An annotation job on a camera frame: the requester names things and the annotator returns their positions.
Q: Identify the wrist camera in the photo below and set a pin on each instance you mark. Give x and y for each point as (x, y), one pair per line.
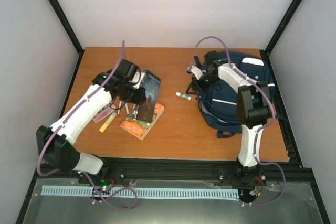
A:
(195, 71)
(137, 79)

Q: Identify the light blue slotted cable duct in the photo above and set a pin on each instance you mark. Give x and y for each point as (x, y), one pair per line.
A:
(143, 193)

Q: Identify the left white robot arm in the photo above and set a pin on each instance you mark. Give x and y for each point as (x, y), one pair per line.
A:
(55, 143)

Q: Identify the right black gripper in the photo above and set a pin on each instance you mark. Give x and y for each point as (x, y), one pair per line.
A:
(195, 86)

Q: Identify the left black frame post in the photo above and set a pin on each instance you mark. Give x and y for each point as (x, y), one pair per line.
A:
(66, 25)

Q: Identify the black frame post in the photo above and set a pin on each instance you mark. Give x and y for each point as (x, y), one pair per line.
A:
(288, 15)
(66, 25)

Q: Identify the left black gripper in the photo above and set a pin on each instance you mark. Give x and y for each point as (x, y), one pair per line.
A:
(140, 99)

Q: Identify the pink illustrated paperback book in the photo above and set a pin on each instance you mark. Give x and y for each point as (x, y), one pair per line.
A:
(102, 114)

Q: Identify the right black frame post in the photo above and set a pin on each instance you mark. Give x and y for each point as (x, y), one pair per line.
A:
(288, 15)

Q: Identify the orange treehouse paperback book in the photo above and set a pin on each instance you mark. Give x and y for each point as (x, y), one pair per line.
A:
(139, 128)

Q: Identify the purple capped marker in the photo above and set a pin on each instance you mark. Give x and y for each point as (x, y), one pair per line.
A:
(127, 109)

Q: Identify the yellow highlighter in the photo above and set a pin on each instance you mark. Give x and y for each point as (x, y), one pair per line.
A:
(107, 122)

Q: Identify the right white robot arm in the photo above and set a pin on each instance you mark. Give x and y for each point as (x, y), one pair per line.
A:
(254, 108)

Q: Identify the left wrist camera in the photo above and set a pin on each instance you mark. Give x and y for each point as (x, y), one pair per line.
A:
(137, 79)

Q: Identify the red capped marker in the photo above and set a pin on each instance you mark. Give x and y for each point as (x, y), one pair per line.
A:
(119, 108)

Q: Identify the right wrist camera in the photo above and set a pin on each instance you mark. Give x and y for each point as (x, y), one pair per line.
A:
(195, 71)

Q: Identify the white green glue stick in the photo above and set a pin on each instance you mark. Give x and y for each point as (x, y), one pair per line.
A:
(183, 96)

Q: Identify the black aluminium frame base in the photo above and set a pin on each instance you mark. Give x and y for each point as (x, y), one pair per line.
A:
(302, 202)

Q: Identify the navy blue student backpack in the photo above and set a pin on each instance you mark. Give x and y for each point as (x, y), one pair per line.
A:
(218, 104)

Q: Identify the dark fantasy paperback book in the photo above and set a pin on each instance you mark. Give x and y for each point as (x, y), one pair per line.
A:
(151, 83)

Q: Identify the teal capped marker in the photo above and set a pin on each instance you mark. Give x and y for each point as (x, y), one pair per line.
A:
(135, 111)

